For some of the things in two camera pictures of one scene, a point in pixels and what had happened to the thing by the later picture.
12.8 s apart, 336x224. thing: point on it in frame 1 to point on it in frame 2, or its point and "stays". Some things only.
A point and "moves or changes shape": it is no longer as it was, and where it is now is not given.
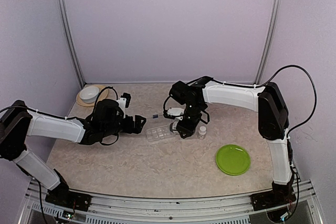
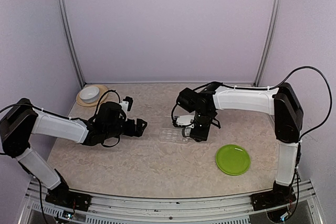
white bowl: [88, 94] stays
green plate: [233, 159] stays
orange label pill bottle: [172, 126] moves or changes shape
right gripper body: [192, 121] to [203, 131]
